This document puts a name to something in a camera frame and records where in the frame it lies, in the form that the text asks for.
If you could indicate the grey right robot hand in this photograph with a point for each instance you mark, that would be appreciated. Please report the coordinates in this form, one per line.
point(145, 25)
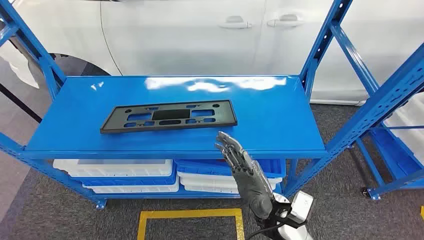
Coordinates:
point(251, 185)

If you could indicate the black plastic plate frame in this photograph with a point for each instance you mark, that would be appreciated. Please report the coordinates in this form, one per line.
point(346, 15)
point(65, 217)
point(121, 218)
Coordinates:
point(170, 115)

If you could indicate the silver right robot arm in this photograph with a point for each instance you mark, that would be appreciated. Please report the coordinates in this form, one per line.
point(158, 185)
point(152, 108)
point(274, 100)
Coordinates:
point(293, 233)

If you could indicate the blue metal shelf rack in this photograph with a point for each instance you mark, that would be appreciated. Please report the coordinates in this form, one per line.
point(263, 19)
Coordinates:
point(198, 142)
point(391, 155)

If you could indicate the blue plastic bin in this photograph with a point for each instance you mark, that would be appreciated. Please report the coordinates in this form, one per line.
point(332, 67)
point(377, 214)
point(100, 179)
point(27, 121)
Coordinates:
point(198, 167)
point(132, 181)

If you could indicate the white car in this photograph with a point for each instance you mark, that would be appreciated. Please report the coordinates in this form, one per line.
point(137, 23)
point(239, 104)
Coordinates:
point(182, 39)

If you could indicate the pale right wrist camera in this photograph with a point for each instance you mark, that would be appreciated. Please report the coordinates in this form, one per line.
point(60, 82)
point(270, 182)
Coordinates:
point(301, 205)

